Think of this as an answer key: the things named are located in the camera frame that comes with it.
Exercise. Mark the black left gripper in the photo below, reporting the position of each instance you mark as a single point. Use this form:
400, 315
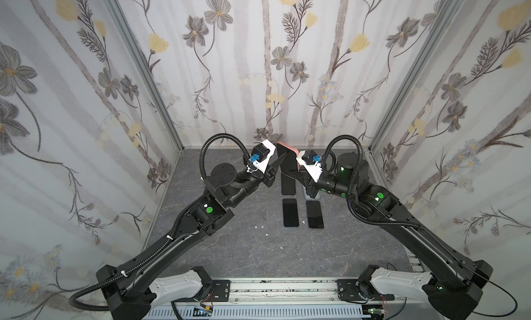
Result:
269, 177

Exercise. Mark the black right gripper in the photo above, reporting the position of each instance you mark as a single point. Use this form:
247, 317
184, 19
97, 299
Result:
307, 181

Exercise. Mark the black phone case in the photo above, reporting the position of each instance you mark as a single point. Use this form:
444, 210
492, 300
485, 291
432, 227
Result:
288, 186

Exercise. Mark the pink phone case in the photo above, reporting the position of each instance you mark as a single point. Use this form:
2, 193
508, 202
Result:
281, 146

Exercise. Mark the light blue phone case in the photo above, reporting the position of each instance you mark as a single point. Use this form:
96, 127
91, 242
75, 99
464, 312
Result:
311, 194

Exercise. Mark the black phone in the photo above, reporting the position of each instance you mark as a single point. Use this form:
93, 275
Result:
290, 213

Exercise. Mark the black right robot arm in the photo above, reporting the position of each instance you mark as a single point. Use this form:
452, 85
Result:
454, 283

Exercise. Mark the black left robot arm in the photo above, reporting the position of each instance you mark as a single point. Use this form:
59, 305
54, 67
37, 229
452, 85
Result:
137, 286

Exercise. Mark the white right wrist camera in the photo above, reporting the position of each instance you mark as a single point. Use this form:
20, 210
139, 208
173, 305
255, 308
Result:
310, 162

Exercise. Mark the aluminium front rail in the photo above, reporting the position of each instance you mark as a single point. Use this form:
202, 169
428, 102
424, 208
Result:
282, 291

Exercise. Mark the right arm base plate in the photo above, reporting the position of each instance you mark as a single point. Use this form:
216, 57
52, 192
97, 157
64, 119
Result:
347, 290

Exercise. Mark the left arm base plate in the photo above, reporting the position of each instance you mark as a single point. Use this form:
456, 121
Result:
220, 291

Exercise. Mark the white slotted cable duct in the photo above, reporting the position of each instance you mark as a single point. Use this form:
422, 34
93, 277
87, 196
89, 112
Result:
349, 311

